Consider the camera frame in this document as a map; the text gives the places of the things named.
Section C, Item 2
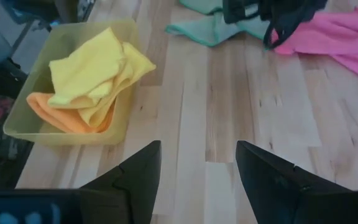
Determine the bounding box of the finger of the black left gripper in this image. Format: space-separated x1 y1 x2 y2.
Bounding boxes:
263 14 318 50

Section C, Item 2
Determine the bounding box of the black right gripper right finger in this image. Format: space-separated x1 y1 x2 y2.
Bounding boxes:
235 140 351 224

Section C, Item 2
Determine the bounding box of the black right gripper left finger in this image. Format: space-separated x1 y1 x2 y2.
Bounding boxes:
79 140 162 224

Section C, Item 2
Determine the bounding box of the pink microfiber towel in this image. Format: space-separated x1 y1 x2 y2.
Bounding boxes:
270 7 358 86

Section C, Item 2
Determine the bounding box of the green microfiber towel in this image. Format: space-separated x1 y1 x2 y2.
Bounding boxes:
165 0 272 48

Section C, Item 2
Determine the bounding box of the orange microfiber towel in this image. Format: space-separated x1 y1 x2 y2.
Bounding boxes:
26 92 116 134

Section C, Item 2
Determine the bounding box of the yellow microfiber towel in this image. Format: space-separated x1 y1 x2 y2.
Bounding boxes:
47 27 157 128

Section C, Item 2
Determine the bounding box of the translucent yellow plastic bin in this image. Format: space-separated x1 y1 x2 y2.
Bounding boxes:
3 19 142 146

